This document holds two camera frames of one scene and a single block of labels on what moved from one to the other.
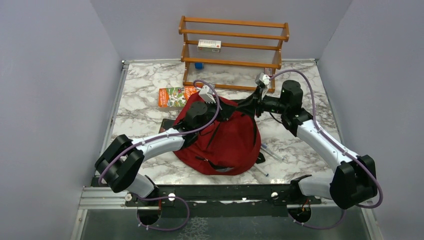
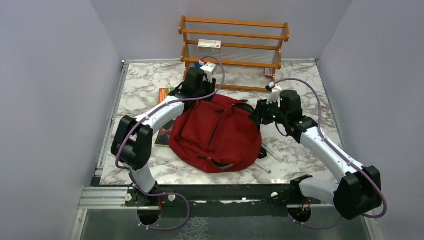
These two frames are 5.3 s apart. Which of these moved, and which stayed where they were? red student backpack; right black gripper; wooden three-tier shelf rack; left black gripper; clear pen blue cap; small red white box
Moved: right black gripper; left black gripper
Stayed: red student backpack; wooden three-tier shelf rack; small red white box; clear pen blue cap
